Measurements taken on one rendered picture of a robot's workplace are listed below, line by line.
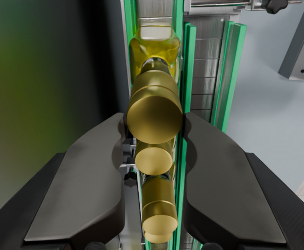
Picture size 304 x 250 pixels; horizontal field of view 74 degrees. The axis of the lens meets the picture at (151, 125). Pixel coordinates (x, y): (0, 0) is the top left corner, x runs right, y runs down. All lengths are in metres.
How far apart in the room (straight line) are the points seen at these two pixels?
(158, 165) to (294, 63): 0.49
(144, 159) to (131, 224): 0.62
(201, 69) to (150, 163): 0.30
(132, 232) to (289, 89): 0.70
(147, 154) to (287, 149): 0.69
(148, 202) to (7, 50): 0.18
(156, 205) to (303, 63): 0.51
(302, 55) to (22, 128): 0.58
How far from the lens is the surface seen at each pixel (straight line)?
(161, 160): 0.18
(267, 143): 0.78
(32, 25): 0.25
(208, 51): 0.43
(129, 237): 0.86
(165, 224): 0.21
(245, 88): 0.64
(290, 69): 0.62
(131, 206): 0.71
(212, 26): 0.43
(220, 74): 0.42
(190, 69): 0.35
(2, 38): 0.21
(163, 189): 0.21
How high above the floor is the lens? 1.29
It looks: 58 degrees down
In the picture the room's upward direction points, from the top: 178 degrees counter-clockwise
